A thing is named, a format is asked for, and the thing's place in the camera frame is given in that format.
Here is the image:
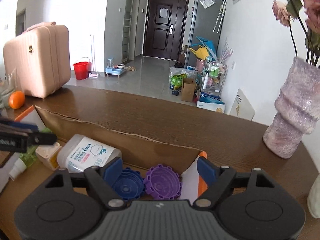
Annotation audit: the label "blue gear-shaped lid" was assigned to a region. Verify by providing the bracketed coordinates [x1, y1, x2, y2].
[112, 167, 145, 202]

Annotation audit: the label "green spray bottle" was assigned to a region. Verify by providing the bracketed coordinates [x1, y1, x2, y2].
[9, 127, 52, 181]

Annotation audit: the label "red cardboard box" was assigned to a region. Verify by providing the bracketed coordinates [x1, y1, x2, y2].
[0, 105, 209, 201]

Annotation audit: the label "small beige orange bottle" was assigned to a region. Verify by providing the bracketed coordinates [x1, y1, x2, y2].
[35, 142, 62, 171]

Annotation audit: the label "orange fruit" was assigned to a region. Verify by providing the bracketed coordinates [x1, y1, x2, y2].
[9, 90, 25, 110]

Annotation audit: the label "clear white-label bottle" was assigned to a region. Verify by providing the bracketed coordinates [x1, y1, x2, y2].
[57, 134, 121, 173]

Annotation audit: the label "purple gear-shaped lid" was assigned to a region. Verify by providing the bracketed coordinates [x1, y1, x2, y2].
[143, 164, 182, 200]

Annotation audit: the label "clear drinking glass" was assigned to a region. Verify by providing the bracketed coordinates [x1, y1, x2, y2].
[1, 69, 16, 108]

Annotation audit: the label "white flat board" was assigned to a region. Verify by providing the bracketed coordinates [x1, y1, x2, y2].
[229, 89, 255, 121]

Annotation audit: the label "pink hard suitcase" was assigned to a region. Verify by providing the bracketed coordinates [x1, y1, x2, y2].
[3, 24, 71, 99]

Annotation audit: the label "small brown cardboard box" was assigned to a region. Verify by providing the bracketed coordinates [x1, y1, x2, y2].
[181, 77, 197, 102]

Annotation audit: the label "red plastic bucket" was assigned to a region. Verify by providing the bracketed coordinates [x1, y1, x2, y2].
[73, 57, 91, 80]

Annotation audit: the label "pet water dispenser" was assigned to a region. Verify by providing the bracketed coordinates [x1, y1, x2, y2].
[105, 58, 125, 78]

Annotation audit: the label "pale green bowl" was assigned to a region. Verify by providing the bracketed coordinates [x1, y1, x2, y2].
[307, 174, 320, 219]

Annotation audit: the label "purple textured vase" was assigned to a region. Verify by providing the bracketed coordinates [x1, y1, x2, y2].
[263, 57, 319, 159]

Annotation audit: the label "grey refrigerator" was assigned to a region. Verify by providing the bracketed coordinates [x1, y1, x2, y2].
[185, 0, 226, 67]

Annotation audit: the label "dark brown door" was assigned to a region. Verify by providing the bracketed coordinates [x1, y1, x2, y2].
[143, 0, 189, 60]

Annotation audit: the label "dried pink flowers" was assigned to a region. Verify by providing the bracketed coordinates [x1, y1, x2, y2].
[272, 0, 319, 68]

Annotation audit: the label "wire storage rack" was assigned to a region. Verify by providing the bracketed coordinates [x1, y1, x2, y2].
[200, 57, 227, 98]

